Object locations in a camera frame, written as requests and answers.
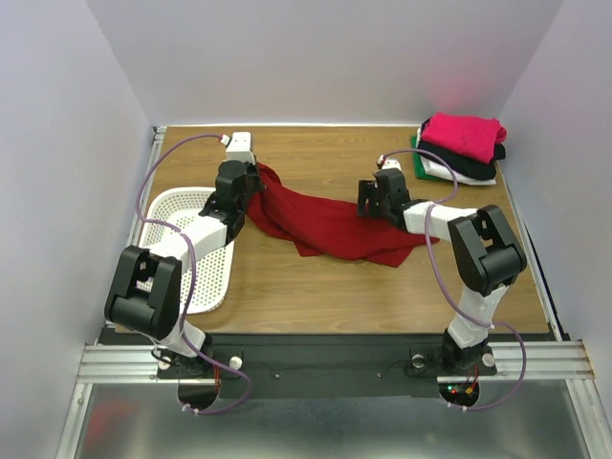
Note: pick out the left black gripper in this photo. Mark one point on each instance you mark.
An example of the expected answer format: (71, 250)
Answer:
(251, 169)

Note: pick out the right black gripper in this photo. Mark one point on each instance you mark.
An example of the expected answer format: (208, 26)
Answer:
(371, 198)

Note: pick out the dark red t shirt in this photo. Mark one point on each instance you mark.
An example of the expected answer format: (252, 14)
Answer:
(322, 226)

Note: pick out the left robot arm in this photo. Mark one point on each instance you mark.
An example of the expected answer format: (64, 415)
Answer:
(152, 286)

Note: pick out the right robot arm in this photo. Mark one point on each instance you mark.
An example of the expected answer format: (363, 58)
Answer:
(487, 254)

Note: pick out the green folded t shirt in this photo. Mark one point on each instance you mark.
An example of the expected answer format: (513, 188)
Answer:
(419, 169)

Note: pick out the white folded t shirt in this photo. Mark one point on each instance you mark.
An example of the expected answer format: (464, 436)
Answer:
(440, 172)

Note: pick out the black folded t shirt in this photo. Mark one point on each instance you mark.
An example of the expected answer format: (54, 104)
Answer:
(467, 166)

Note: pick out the white perforated plastic basket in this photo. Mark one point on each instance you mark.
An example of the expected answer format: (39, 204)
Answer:
(179, 206)

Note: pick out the pink folded t shirt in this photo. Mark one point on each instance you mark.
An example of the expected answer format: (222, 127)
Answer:
(468, 136)

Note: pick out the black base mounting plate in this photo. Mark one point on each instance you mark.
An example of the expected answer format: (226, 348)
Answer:
(315, 366)

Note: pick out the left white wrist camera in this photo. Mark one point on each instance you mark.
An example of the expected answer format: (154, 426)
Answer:
(240, 148)

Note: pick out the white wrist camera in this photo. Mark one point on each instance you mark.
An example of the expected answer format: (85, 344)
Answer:
(388, 163)
(240, 148)

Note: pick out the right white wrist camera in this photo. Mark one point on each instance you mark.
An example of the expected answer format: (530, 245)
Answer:
(388, 163)

